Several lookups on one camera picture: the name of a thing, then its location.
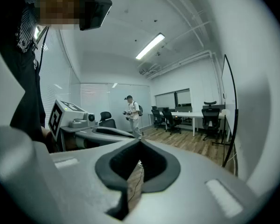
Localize grey desk divider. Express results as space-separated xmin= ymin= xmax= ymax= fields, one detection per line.
xmin=202 ymin=104 xmax=226 ymax=110
xmin=175 ymin=105 xmax=193 ymax=113

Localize frosted glass partition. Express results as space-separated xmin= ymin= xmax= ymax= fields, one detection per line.
xmin=80 ymin=83 xmax=152 ymax=130

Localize black headset cable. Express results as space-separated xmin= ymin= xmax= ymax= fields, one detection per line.
xmin=38 ymin=26 xmax=50 ymax=76

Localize white ceiling pipes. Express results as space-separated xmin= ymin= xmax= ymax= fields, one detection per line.
xmin=145 ymin=49 xmax=216 ymax=80

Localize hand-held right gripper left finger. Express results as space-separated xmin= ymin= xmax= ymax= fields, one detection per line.
xmin=34 ymin=139 xmax=141 ymax=224

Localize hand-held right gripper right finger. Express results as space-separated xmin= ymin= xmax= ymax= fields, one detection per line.
xmin=121 ymin=139 xmax=261 ymax=224

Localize window with white blinds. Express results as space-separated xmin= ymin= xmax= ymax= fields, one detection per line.
xmin=154 ymin=88 xmax=192 ymax=109

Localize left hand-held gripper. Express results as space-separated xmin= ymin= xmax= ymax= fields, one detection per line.
xmin=48 ymin=99 xmax=136 ymax=152

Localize black office chair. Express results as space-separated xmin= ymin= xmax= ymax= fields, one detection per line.
xmin=151 ymin=105 xmax=163 ymax=131
xmin=162 ymin=107 xmax=183 ymax=135
xmin=201 ymin=100 xmax=221 ymax=141
xmin=98 ymin=111 xmax=117 ymax=129

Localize thin black floor cable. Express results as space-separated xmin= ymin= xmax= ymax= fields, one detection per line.
xmin=127 ymin=166 xmax=144 ymax=206

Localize long ceiling light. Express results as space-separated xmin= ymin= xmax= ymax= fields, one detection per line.
xmin=135 ymin=32 xmax=166 ymax=60

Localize black head-worn camera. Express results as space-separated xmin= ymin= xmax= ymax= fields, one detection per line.
xmin=79 ymin=0 xmax=113 ymax=31

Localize long white desk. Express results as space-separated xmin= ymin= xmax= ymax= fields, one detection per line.
xmin=147 ymin=111 xmax=231 ymax=142

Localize person's black striped clothing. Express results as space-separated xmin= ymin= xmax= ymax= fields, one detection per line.
xmin=0 ymin=0 xmax=49 ymax=147

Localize person's left forearm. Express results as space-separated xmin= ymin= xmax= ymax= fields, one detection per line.
xmin=40 ymin=126 xmax=61 ymax=154

